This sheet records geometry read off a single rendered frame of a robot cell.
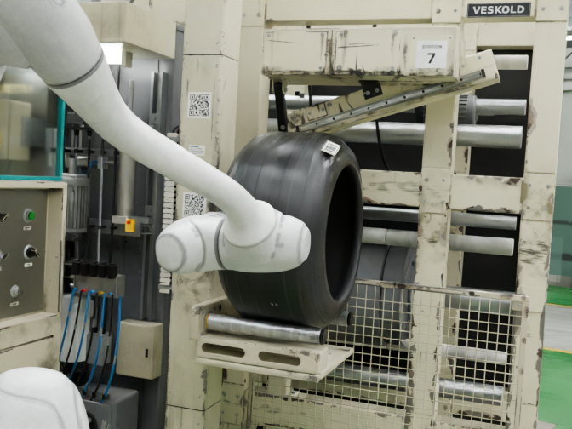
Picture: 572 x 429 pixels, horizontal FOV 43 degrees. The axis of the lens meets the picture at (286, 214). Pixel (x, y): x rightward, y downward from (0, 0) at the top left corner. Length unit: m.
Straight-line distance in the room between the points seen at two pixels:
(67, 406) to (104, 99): 0.45
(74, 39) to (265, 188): 0.91
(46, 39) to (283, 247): 0.55
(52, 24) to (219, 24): 1.15
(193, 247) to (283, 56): 1.11
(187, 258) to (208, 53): 0.93
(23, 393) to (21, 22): 0.49
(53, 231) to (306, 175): 0.74
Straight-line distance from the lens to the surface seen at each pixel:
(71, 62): 1.09
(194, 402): 2.23
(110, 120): 1.18
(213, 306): 2.12
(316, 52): 2.32
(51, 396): 1.06
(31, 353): 2.09
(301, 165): 1.88
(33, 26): 1.06
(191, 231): 1.38
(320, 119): 2.42
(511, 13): 2.55
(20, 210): 2.06
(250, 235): 1.31
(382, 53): 2.26
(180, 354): 2.22
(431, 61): 2.23
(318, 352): 1.95
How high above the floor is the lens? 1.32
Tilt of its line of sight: 3 degrees down
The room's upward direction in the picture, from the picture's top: 3 degrees clockwise
